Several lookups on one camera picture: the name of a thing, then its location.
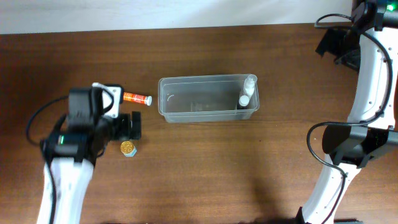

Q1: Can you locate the clear plastic container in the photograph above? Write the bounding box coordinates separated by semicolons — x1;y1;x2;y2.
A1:
158;74;260;123

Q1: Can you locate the gold lid small jar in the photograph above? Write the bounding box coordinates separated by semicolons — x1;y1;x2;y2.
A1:
120;141;137;157

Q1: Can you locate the dark bottle white cap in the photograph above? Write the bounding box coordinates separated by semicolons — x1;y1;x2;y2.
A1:
237;95;250;110

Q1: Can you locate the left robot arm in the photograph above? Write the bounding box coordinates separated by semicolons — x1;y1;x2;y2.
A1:
37;83;141;223

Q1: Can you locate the white spray bottle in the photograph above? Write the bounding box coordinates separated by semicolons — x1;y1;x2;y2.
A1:
239;74;257;99

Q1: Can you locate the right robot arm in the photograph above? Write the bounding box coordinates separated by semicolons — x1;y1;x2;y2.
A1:
294;0;397;223

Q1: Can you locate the orange effervescent tablet tube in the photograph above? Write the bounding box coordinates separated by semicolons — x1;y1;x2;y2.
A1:
123;92;152;106

